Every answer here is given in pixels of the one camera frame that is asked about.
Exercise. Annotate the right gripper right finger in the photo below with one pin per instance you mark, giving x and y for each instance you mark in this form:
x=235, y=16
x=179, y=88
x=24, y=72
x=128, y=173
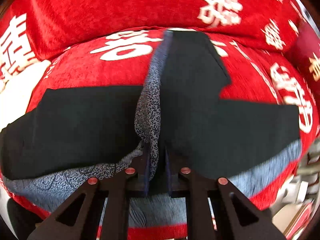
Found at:
x=215, y=208

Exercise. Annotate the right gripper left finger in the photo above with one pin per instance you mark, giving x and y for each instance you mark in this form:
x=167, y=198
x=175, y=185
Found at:
x=98, y=208

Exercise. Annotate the black pants with patterned lining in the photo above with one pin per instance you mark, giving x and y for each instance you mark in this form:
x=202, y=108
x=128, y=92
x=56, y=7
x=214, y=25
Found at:
x=78, y=133

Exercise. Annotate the red blanket with white characters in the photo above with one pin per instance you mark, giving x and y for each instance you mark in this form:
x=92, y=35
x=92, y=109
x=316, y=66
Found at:
x=54, y=44

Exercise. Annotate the dark red pillow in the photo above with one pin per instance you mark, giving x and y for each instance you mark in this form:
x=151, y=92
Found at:
x=304, y=56

